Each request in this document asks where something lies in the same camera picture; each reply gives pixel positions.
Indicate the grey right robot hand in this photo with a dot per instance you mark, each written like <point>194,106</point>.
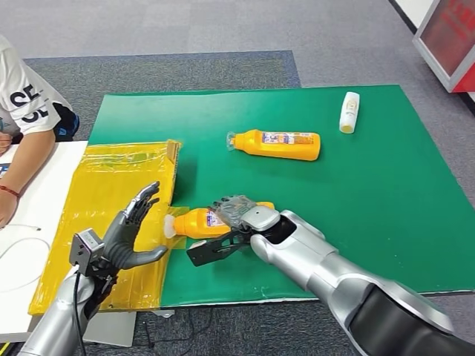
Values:
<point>233,209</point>

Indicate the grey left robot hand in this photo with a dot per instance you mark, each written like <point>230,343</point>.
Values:
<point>120,241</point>

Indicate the orange bottle with white cap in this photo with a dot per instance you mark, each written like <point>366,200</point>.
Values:
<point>192,223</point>

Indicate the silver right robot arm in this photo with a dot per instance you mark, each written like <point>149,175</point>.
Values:
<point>334,275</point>

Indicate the person's left forearm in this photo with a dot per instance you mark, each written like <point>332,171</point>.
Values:
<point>29,157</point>

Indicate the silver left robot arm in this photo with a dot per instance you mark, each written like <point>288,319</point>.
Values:
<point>55,324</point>

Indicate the orange bottle with clear cap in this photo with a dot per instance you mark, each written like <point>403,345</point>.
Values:
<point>282,150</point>

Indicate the small white bottle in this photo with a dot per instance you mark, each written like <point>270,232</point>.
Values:
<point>350,110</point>

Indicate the grey panel under table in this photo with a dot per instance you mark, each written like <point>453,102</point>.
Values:
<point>111,329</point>

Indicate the person's left hand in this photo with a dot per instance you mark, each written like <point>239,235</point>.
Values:
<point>5,211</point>

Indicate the person's hand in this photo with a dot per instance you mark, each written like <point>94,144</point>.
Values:
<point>4,143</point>
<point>5,211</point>

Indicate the green table mat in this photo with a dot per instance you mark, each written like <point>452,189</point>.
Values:
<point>353,206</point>

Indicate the dark flat device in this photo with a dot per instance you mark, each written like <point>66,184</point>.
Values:
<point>3,170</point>

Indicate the person's right hand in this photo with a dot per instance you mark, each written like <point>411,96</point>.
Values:
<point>4,143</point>

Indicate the person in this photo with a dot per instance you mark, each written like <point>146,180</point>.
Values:
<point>22,98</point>

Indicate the red and white display cabinet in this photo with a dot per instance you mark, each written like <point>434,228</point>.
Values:
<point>448,39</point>

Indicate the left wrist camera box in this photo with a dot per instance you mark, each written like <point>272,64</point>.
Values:
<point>86,250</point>

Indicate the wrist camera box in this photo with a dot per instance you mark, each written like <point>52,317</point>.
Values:
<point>86,250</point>
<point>211,253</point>

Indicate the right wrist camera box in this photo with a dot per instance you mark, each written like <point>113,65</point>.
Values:
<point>211,253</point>

